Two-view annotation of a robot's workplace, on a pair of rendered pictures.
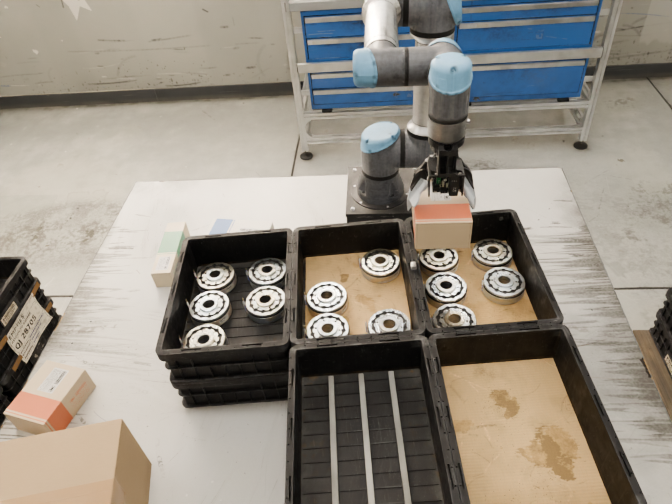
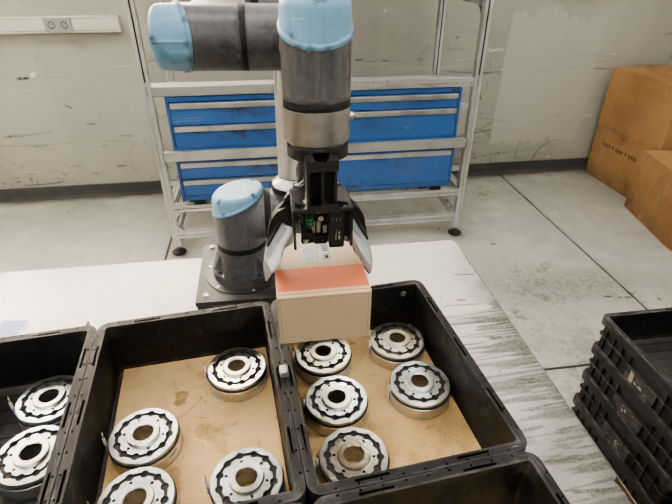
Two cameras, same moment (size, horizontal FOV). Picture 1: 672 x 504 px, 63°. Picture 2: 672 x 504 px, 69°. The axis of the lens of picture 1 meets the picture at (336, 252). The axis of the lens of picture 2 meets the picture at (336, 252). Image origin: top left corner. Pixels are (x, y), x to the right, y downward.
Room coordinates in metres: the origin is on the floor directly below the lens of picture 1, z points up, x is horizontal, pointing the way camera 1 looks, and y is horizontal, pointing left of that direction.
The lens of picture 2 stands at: (0.41, -0.12, 1.48)
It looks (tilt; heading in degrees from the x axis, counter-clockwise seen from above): 32 degrees down; 345
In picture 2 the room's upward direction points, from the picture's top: straight up
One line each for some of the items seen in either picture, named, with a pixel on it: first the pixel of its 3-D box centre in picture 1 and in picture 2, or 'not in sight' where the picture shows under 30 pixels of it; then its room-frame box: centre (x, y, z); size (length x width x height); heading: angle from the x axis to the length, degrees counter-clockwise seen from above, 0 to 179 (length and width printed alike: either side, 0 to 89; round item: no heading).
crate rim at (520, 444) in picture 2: (475, 267); (378, 366); (0.94, -0.33, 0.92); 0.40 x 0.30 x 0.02; 178
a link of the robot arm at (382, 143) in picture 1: (382, 147); (241, 212); (1.43, -0.17, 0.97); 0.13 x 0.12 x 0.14; 82
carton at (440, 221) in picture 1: (440, 212); (318, 282); (0.96, -0.24, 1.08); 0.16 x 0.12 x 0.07; 173
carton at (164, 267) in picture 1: (171, 253); not in sight; (1.33, 0.52, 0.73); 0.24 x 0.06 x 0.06; 176
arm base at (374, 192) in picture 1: (380, 178); (243, 254); (1.44, -0.17, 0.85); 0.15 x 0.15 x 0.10
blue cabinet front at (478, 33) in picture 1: (521, 52); (392, 142); (2.80, -1.10, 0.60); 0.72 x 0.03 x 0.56; 83
